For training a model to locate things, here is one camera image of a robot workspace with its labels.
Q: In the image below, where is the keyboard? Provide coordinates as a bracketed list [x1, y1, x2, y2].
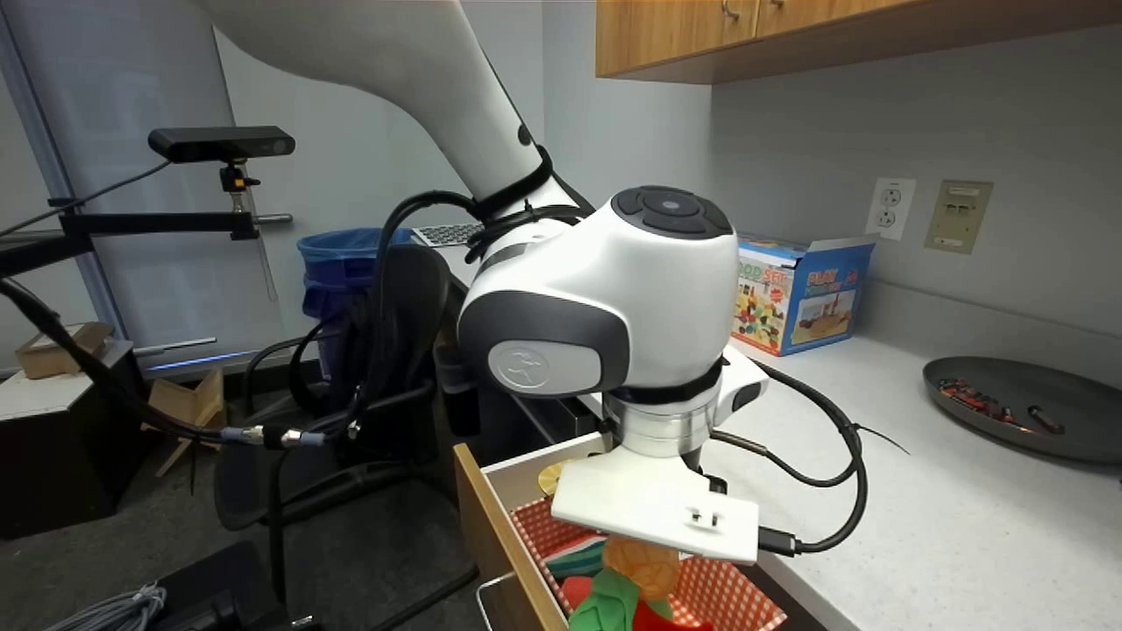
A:
[409, 222, 486, 249]

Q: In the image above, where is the wooden drawer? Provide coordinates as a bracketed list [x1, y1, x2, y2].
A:
[452, 428, 794, 631]

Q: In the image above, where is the toy pineapple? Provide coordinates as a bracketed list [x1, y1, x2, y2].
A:
[569, 535, 682, 631]

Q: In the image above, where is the red checkered basket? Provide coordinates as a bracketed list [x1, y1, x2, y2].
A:
[510, 497, 788, 631]

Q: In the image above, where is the wooden stand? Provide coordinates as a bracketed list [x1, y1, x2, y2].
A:
[143, 369, 228, 479]

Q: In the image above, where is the wooden wall cabinet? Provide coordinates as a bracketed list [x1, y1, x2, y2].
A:
[595, 0, 1122, 86]

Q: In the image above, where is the striped toy food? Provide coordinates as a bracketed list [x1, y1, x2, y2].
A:
[544, 535, 607, 580]

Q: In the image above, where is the camera on mount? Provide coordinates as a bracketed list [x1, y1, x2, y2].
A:
[0, 125, 297, 283]

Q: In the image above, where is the black office chair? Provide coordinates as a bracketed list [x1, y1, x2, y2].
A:
[213, 243, 481, 631]

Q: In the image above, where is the heap of red pens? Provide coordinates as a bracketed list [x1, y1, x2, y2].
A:
[936, 378, 1037, 431]

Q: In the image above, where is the grey oval tray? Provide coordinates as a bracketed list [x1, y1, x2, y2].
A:
[921, 355, 1122, 464]

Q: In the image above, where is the black cabinet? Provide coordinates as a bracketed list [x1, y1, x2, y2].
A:
[0, 339, 147, 541]

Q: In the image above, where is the metal drawer handle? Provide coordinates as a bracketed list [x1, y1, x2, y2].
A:
[475, 571, 520, 631]

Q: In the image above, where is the blue trash bin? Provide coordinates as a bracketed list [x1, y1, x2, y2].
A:
[295, 227, 415, 379]

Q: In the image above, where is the coil of grey cable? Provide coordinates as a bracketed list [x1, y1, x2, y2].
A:
[42, 582, 168, 631]

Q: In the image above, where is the red toy food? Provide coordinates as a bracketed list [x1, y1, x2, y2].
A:
[559, 574, 713, 631]

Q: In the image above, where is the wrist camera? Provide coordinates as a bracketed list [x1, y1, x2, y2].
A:
[550, 443, 761, 564]

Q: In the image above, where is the toy food set box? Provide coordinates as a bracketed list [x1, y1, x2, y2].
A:
[731, 231, 878, 358]

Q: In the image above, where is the white wall socket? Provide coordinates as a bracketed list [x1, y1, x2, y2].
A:
[864, 176, 918, 242]

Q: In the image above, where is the cardboard box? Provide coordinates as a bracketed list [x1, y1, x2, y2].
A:
[14, 321, 116, 380]

